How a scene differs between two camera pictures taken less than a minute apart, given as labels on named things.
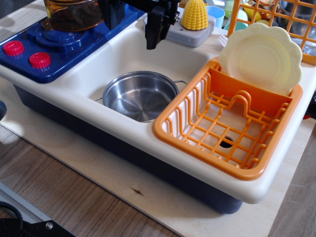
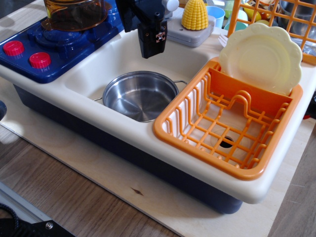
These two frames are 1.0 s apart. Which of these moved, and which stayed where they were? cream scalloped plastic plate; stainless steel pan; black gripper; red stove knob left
Moved: black gripper
Stayed: cream scalloped plastic plate; stainless steel pan; red stove knob left
